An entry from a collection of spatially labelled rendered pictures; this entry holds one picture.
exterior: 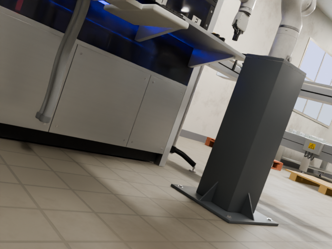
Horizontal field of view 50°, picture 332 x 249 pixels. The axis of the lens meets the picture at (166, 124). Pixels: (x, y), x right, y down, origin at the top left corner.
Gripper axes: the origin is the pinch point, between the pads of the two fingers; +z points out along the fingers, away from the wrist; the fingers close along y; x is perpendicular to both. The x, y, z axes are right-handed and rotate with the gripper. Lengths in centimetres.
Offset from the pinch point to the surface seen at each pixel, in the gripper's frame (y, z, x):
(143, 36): 51, 22, -23
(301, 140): -85, 45, 26
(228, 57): 0.5, 13.2, 1.0
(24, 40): 111, 48, -30
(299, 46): -482, -142, -216
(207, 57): 0.6, 15.9, -15.6
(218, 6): -9.1, -22.5, -30.5
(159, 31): 51, 17, -12
